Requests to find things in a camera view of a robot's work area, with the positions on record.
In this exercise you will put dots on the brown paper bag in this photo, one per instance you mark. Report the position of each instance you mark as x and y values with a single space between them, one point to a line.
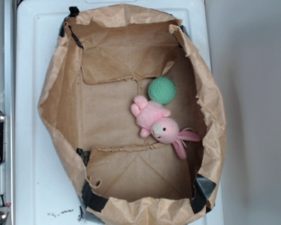
105 57

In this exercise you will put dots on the green dimpled foam ball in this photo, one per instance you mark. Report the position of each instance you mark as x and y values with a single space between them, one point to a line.
162 90

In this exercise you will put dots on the aluminium frame rail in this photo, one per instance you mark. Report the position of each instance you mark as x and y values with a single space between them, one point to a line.
7 215

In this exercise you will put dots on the pink plush bunny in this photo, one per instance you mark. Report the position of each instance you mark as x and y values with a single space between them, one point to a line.
154 120

